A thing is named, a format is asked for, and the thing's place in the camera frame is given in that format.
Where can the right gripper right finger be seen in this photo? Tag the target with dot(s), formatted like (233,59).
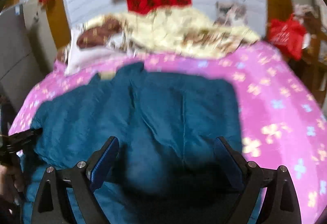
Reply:
(280,203)

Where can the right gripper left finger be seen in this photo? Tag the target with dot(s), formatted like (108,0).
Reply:
(52,203)

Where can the teal puffer jacket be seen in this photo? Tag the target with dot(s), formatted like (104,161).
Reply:
(166,123)

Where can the person's left hand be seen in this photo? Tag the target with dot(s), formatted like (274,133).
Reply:
(12,183)

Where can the grey refrigerator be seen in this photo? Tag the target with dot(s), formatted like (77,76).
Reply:
(19,69)

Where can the pink floral bed cover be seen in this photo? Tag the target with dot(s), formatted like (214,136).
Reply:
(281,123)

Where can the wooden shelf unit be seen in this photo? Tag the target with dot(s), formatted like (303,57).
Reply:
(310,69)

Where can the white pillow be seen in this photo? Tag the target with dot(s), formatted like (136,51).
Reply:
(79,58)

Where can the red plastic bag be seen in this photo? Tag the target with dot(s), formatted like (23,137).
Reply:
(287,36)

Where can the cream floral quilt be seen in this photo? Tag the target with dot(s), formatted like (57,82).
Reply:
(183,31)

